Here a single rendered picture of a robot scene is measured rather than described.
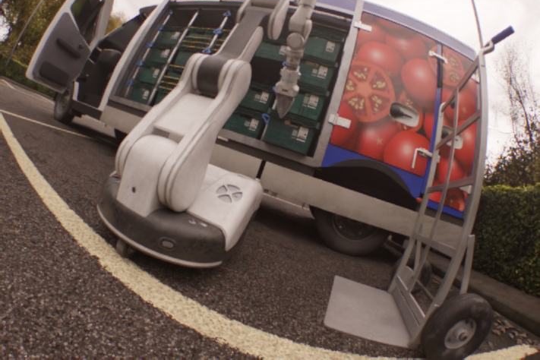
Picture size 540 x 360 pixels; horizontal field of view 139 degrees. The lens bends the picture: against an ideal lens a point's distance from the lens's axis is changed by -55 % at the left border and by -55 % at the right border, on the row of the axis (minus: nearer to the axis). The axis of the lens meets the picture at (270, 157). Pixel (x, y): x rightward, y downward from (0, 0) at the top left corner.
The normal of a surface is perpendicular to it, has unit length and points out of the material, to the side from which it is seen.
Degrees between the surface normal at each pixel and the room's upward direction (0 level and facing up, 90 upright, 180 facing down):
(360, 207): 90
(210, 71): 101
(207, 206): 38
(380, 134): 90
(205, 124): 61
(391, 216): 90
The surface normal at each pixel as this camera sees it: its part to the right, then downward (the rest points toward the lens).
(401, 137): -0.14, -0.14
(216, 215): 0.19, -0.82
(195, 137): 0.08, -0.57
